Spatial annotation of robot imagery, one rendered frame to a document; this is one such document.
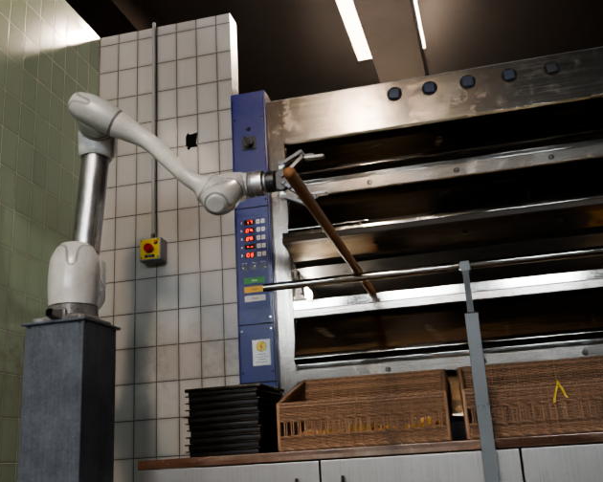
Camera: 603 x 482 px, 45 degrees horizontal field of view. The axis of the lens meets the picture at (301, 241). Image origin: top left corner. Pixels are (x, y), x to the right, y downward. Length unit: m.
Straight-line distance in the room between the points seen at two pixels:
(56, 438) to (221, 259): 1.18
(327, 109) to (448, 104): 0.52
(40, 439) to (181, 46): 2.03
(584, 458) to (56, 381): 1.55
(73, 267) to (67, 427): 0.49
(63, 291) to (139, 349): 0.88
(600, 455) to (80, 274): 1.64
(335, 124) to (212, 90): 0.62
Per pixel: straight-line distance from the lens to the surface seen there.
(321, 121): 3.24
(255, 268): 3.05
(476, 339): 2.28
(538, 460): 2.32
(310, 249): 2.98
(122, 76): 3.69
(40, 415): 2.34
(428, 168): 3.08
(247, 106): 3.33
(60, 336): 2.34
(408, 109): 3.20
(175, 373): 3.12
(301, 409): 2.43
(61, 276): 2.41
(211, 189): 2.39
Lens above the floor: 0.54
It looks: 17 degrees up
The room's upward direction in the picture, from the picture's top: 3 degrees counter-clockwise
